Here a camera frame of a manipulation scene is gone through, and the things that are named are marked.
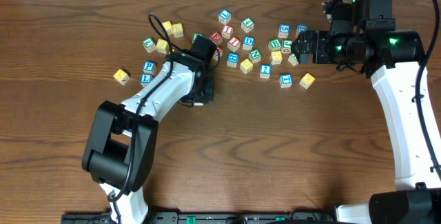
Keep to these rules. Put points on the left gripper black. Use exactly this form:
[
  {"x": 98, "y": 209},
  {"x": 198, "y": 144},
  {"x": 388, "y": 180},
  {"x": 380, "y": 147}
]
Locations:
[{"x": 208, "y": 90}]

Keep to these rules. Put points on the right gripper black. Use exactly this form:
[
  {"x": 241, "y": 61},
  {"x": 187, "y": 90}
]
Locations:
[{"x": 311, "y": 47}]

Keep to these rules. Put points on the green block R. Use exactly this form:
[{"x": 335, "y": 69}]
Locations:
[{"x": 293, "y": 59}]

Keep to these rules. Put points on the blue block l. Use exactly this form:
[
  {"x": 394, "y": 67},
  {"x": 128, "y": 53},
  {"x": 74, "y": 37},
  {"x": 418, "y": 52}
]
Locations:
[
  {"x": 225, "y": 17},
  {"x": 146, "y": 79}
]

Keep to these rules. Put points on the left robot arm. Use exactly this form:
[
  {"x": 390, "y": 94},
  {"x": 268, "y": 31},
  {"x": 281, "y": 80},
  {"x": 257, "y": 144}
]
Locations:
[{"x": 120, "y": 150}]

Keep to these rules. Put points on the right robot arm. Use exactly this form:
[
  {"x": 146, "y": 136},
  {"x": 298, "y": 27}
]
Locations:
[{"x": 363, "y": 37}]

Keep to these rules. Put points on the blue block right D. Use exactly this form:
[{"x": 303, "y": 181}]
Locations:
[{"x": 301, "y": 28}]

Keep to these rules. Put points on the blue block d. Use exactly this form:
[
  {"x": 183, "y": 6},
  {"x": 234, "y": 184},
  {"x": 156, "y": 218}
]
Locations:
[
  {"x": 248, "y": 42},
  {"x": 301, "y": 28}
]

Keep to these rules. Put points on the blue block 5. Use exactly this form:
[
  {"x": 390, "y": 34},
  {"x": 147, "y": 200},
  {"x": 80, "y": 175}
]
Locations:
[{"x": 283, "y": 31}]

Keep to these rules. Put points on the yellow block right cluster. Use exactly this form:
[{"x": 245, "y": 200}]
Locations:
[{"x": 276, "y": 57}]

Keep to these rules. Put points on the green block B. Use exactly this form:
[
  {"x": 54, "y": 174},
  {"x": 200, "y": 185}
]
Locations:
[{"x": 274, "y": 44}]

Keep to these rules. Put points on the red block U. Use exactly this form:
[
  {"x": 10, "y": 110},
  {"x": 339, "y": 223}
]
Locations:
[{"x": 218, "y": 53}]

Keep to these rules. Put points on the blue block T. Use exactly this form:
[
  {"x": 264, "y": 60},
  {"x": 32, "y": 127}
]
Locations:
[{"x": 286, "y": 80}]

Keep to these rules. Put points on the blue block 2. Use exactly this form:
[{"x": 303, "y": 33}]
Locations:
[{"x": 265, "y": 71}]

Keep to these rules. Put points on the red block E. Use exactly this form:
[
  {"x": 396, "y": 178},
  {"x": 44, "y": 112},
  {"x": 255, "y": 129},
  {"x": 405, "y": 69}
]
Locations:
[{"x": 216, "y": 38}]

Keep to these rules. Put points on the green block Z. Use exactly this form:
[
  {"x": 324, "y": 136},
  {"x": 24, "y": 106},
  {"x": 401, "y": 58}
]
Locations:
[{"x": 195, "y": 35}]

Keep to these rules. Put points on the green block N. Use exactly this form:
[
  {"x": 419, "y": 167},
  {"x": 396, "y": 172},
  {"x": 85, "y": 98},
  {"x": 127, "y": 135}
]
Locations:
[{"x": 255, "y": 55}]

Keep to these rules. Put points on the blue block P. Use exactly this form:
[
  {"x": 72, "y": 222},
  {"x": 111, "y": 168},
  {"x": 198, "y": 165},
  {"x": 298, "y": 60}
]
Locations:
[{"x": 149, "y": 67}]

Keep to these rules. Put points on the yellow block beside green L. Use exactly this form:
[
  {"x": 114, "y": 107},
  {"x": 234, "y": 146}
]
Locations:
[{"x": 162, "y": 46}]

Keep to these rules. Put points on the red block I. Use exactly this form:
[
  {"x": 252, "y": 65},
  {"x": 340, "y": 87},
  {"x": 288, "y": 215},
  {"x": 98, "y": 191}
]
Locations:
[{"x": 227, "y": 31}]

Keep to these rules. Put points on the green block 4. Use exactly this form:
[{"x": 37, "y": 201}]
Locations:
[{"x": 247, "y": 25}]

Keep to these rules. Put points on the yellow block S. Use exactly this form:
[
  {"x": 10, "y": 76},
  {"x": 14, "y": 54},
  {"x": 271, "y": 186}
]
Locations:
[{"x": 177, "y": 30}]

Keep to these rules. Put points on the blue block top L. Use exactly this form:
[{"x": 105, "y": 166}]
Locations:
[{"x": 225, "y": 17}]

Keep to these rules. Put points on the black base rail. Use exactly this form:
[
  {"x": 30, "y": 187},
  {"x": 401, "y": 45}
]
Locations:
[{"x": 303, "y": 216}]

